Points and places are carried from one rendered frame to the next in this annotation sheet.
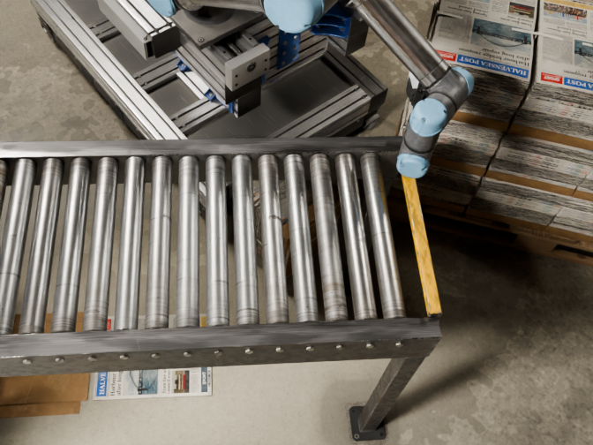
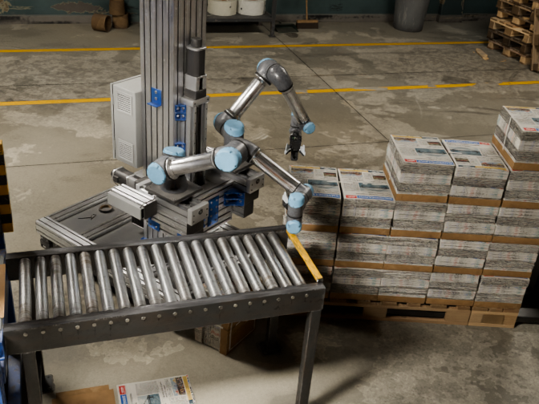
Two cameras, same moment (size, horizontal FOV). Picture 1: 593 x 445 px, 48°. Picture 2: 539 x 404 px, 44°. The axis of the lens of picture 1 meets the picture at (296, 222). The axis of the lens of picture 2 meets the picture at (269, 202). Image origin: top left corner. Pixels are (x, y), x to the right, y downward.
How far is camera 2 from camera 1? 1.84 m
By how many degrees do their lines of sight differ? 30
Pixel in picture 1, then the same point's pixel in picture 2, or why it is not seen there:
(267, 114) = not seen: hidden behind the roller
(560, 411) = (413, 391)
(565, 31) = (353, 179)
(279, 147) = (226, 234)
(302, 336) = (259, 294)
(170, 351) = (197, 307)
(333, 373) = (272, 393)
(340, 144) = (256, 230)
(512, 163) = (346, 253)
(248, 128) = not seen: hidden behind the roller
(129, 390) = not seen: outside the picture
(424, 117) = (294, 198)
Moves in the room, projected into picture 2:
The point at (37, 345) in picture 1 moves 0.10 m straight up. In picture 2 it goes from (131, 311) to (131, 291)
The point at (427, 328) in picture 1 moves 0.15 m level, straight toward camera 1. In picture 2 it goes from (318, 285) to (307, 305)
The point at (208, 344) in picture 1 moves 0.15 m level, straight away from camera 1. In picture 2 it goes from (216, 301) to (204, 281)
